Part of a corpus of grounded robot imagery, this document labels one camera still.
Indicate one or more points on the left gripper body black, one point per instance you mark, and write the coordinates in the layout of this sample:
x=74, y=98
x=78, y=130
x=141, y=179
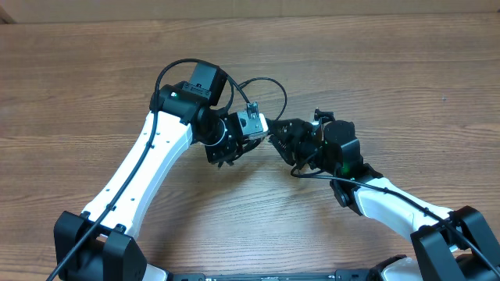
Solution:
x=224, y=148

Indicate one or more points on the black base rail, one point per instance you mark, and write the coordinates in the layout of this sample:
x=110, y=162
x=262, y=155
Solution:
x=338, y=275

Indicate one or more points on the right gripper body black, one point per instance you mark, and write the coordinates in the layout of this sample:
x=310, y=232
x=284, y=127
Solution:
x=298, y=141

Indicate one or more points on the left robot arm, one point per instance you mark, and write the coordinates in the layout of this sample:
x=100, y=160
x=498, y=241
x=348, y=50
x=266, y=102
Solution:
x=100, y=243

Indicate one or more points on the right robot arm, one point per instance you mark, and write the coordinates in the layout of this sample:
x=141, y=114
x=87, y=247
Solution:
x=448, y=244

